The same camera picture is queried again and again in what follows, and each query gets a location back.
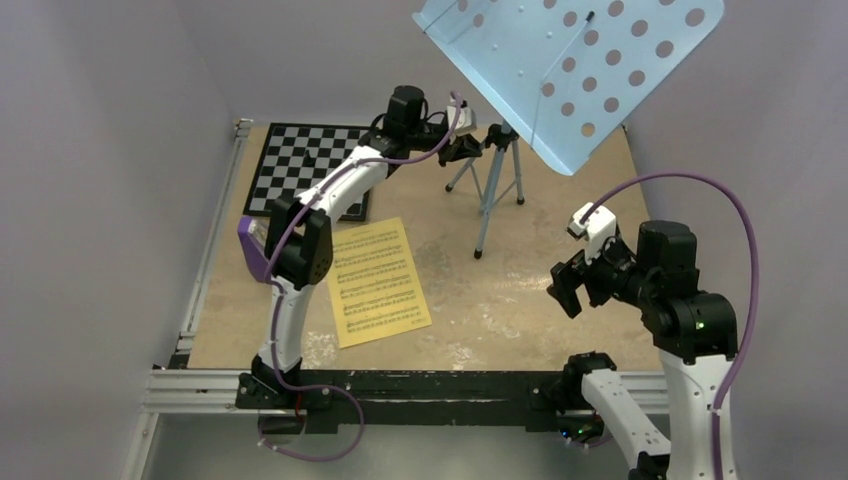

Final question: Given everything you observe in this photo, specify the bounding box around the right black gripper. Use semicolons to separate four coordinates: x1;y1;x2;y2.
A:
548;228;657;316

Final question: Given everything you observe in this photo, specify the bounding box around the light blue music stand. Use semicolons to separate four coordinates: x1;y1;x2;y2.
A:
411;0;727;260

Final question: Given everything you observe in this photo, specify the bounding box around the yellow sheet music page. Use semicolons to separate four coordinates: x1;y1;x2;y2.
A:
326;217;432;348

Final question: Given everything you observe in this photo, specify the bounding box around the black white chessboard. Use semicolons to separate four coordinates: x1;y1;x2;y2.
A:
243;123;367;218

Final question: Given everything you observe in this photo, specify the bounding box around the purple metronome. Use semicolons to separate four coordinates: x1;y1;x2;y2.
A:
237;215;269;284

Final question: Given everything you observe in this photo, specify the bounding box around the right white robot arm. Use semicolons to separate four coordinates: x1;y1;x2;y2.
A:
547;219;738;479

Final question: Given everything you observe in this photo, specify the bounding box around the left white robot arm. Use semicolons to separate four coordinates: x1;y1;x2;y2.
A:
250;85;477;409

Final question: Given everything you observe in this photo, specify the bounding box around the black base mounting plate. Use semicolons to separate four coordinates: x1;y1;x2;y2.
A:
234;370;605;441

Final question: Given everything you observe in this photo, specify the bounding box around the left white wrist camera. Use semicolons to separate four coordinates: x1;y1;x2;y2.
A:
445;99;477;138

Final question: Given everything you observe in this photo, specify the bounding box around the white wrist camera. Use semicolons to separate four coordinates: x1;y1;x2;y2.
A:
566;202;618;265
445;99;477;138

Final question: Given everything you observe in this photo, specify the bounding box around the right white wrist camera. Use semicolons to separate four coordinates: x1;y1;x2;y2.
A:
566;202;618;265

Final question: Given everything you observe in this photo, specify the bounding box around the aluminium frame rail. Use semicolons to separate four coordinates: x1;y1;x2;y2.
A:
119;119;670;480

